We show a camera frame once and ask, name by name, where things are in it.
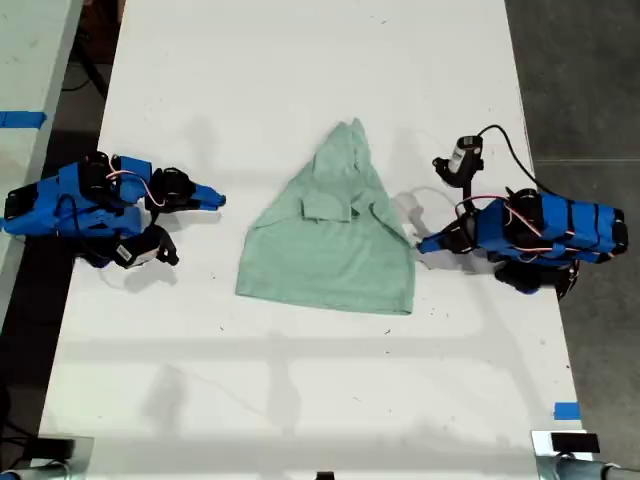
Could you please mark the slim blue-taped gripper finger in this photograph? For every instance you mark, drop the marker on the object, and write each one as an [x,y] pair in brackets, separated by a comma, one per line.
[200,205]

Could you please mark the wide blue-taped gripper finger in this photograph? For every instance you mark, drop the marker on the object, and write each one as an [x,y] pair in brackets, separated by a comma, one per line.
[211,195]

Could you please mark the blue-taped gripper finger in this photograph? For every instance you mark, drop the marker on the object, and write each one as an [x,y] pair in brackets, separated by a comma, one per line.
[440,240]
[435,251]

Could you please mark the pale green T-shirt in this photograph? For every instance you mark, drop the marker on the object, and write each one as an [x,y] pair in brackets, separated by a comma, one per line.
[325,255]

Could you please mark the blue and black robot arm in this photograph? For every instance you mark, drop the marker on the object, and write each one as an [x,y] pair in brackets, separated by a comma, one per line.
[40,210]
[575,225]

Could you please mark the long blue tape strip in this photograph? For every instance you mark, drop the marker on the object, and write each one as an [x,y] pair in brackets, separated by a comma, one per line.
[20,120]

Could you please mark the white side table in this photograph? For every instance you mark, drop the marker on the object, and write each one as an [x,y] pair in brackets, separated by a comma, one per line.
[25,60]

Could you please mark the short blue tape strip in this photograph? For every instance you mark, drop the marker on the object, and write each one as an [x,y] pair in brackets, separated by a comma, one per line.
[567,411]

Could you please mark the small black box on white plate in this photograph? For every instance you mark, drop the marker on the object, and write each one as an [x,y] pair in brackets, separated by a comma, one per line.
[575,443]

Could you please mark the tiny black block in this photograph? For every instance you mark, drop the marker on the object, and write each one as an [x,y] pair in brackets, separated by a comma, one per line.
[325,475]

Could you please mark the grey metal pipe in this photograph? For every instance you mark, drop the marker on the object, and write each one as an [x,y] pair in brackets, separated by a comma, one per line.
[575,469]
[35,472]

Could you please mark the small black box on grey plate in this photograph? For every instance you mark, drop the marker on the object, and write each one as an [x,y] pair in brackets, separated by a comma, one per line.
[55,448]

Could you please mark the black camera box with white label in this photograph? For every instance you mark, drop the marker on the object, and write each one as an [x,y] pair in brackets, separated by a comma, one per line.
[462,155]

